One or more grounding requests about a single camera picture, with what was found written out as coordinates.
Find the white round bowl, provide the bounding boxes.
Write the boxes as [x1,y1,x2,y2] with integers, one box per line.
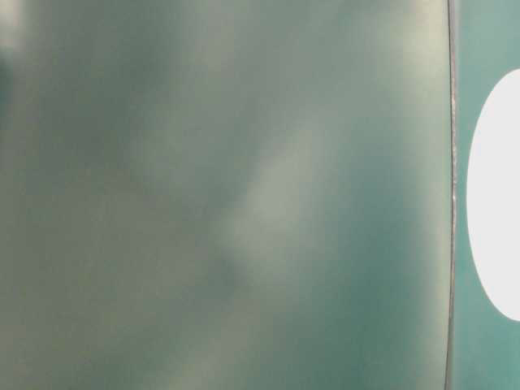
[466,70,519,321]

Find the green mat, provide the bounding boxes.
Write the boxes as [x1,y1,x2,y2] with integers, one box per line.
[1,1,519,389]

